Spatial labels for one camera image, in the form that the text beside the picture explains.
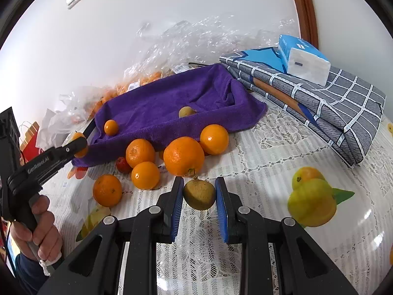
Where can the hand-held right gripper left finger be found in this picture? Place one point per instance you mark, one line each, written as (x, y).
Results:
(177, 215)

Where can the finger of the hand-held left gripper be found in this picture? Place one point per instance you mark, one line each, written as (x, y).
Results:
(72, 147)

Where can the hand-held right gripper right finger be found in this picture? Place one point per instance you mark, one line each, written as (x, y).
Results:
(220, 212)

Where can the black basket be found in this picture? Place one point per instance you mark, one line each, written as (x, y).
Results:
(89, 129)

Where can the brown-green kiwi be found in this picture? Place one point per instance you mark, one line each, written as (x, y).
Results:
(185, 111)
(199, 194)

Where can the small orange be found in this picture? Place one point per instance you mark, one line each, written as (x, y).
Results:
(111, 127)

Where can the small red tomato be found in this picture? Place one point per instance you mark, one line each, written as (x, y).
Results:
(122, 166)

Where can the large orange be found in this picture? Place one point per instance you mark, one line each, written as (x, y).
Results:
(183, 156)

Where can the purple towel-lined tray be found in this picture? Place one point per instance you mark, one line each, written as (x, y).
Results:
(153, 104)

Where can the person's left hand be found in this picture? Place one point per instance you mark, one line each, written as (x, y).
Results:
(46, 230)

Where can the red paper bag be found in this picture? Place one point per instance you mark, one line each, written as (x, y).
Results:
(30, 152)

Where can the white plastic bag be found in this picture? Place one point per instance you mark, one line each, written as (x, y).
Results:
(52, 126)

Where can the small clear plastic bag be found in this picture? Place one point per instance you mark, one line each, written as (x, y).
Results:
(76, 104)

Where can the white lace printed tablecloth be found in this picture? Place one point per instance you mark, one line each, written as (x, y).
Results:
(261, 159)

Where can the clear bag of oranges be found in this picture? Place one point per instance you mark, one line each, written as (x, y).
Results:
(138, 81)

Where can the folded grey plaid cloth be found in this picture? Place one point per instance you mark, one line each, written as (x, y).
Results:
(337, 104)

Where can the large clear plastic bag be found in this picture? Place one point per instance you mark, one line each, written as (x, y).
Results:
(199, 40)

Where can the blue white tissue pack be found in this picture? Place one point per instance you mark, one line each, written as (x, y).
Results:
(307, 64)

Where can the brown wooden door frame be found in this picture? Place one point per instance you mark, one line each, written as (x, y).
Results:
(302, 6)

